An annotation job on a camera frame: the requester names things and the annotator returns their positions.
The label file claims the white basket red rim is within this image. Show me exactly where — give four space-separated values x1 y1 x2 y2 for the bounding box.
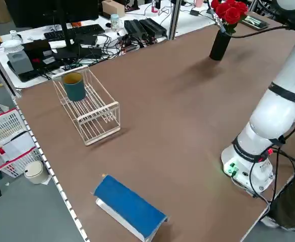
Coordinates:
0 108 43 179

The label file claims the red rose bouquet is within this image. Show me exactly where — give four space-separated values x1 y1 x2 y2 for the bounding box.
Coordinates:
211 0 249 35

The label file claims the white wire rack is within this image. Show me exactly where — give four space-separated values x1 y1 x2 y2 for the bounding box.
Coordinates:
52 66 122 147

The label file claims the teal cup yellow inside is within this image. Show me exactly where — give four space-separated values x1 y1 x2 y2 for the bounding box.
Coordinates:
62 72 86 102

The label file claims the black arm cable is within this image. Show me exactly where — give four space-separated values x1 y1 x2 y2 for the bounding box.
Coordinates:
214 14 295 205

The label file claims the tan cardboard box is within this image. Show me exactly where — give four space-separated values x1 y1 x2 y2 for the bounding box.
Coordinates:
102 0 126 18

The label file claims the clear bottle blue cap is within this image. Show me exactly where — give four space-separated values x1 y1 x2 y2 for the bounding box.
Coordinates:
110 14 120 33

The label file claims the black finned metal device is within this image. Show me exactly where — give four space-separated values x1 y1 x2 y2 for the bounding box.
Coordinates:
124 19 147 38
139 18 168 37

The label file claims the black cylindrical vase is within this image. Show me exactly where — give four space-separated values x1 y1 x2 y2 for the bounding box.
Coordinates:
209 29 231 61

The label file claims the white desk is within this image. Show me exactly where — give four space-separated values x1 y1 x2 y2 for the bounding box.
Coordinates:
0 0 239 89

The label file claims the black keyboard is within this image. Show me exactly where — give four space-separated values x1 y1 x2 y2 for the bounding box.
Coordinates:
43 24 105 42

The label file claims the small beige waste bin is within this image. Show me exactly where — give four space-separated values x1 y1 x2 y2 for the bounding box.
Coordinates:
23 161 49 185

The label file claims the aluminium frame post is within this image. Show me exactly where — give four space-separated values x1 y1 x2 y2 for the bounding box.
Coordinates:
0 41 24 99
168 0 182 40

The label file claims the black computer monitor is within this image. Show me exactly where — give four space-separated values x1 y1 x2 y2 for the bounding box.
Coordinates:
5 0 102 61

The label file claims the silver metal tray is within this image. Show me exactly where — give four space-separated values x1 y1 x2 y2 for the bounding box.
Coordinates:
242 15 270 31

